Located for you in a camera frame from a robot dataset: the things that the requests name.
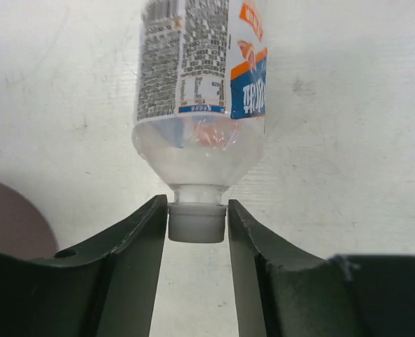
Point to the brown round bin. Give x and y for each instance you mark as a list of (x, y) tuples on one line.
[(24, 232)]

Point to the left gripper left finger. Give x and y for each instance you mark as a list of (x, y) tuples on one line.
[(103, 286)]

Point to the white label clear bottle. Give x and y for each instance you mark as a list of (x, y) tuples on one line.
[(200, 105)]

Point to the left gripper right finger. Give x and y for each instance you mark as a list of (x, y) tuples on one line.
[(282, 290)]

